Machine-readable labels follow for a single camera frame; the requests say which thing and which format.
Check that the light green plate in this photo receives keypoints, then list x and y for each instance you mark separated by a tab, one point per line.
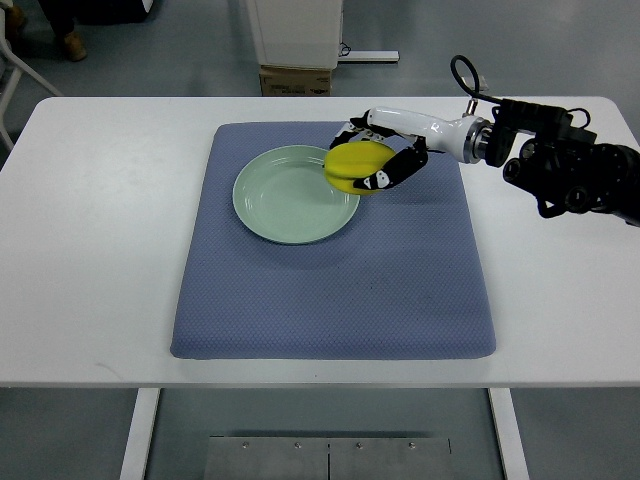
282	196

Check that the small grey floor object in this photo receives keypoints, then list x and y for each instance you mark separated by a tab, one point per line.
479	84

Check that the white chair frame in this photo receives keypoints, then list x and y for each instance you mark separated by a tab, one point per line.
12	70

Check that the right white table leg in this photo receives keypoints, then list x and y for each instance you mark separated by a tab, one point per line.
508	434

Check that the white table leg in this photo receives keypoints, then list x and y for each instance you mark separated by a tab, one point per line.
508	434
141	429

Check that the blue textured mat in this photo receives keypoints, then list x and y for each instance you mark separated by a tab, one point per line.
401	281

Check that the white floor rail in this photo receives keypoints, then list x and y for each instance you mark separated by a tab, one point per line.
369	56

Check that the left white table leg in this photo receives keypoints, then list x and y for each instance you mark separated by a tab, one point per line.
141	429

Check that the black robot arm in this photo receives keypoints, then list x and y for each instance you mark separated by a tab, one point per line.
562	166

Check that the tan shoe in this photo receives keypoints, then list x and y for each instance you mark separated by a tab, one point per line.
73	47

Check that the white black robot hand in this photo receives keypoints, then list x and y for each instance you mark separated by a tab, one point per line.
414	137

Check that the grey metal base plate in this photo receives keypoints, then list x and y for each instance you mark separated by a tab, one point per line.
328	458

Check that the yellow starfruit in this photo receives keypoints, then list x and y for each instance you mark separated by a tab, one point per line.
352	167

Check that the cardboard box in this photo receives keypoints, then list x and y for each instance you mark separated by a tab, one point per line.
292	82

